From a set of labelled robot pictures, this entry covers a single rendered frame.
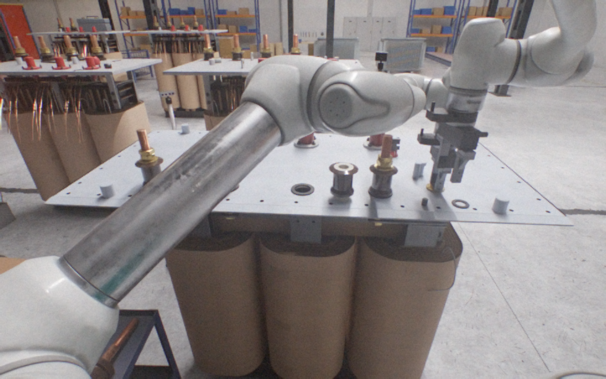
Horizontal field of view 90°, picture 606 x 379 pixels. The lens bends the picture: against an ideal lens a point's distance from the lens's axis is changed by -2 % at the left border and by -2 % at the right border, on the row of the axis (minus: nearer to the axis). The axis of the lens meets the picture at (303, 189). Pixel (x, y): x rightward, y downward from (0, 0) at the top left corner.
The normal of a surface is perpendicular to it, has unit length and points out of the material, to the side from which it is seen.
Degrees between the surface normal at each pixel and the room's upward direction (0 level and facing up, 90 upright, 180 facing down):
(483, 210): 0
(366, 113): 96
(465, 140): 90
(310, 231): 90
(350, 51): 90
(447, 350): 0
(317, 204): 0
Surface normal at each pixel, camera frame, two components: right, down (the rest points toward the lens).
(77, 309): 0.83, -0.40
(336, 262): 0.36, 0.45
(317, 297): -0.07, 0.48
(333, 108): -0.51, 0.29
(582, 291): 0.00, -0.88
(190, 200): 0.62, 0.06
